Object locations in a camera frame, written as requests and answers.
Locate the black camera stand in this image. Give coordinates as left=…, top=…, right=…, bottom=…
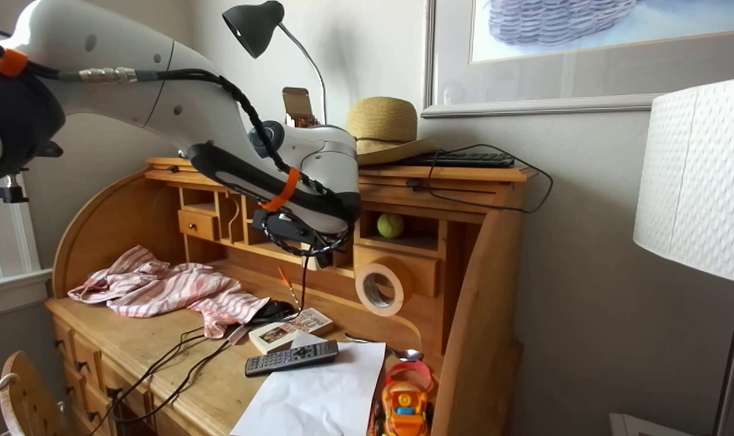
left=0, top=141, right=66, bottom=206

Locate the white paper sheet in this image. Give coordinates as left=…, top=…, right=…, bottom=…
left=228, top=341, right=391, bottom=436

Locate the orange pen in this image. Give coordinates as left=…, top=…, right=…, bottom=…
left=276, top=263, right=301, bottom=305

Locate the wooden chair back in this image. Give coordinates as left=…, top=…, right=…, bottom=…
left=0, top=348, right=71, bottom=436

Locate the green tennis ball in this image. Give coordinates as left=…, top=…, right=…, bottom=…
left=375, top=210, right=408, bottom=242

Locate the red striped white cloth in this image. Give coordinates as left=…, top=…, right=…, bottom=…
left=66, top=242, right=270, bottom=341

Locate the black looped cable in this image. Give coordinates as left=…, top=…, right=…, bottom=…
left=405, top=142, right=557, bottom=215

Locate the yellow masking tape roll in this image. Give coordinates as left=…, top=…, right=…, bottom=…
left=353, top=261, right=410, bottom=320

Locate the black desk cable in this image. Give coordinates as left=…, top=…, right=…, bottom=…
left=89, top=321, right=251, bottom=433

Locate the framed wall picture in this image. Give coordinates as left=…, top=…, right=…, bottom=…
left=420, top=0, right=734, bottom=120

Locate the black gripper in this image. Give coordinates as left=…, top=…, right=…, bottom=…
left=251, top=207, right=343, bottom=261

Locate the green yellow carton box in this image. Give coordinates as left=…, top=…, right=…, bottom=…
left=280, top=85, right=324, bottom=131

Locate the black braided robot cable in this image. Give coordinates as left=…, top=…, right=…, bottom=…
left=53, top=64, right=303, bottom=177

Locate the black desk lamp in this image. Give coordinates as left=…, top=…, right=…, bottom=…
left=220, top=0, right=346, bottom=142

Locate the straw sun hat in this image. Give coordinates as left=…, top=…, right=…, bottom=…
left=346, top=93, right=438, bottom=169

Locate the black remote control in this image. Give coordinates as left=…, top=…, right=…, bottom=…
left=242, top=338, right=341, bottom=381

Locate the white paperback book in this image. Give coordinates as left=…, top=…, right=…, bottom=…
left=248, top=305, right=336, bottom=356

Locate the black flat device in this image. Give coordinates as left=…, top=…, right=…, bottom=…
left=410, top=150, right=519, bottom=169

